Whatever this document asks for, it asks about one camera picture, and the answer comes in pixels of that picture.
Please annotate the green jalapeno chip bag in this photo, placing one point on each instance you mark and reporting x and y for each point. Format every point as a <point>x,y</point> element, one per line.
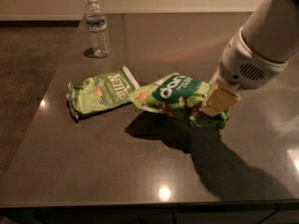
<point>100,93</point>

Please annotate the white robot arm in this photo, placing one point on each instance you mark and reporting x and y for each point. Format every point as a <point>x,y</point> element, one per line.
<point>258,52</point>

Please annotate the green rice chip bag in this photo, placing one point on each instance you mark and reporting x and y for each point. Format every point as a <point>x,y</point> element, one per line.
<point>180,98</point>

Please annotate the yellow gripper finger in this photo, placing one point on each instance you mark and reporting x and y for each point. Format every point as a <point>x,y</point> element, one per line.
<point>221,96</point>

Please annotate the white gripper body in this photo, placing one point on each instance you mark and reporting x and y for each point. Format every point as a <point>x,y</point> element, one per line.
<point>242,66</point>

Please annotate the clear plastic water bottle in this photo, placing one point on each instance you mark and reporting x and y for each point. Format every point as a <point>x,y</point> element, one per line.
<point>96,23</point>

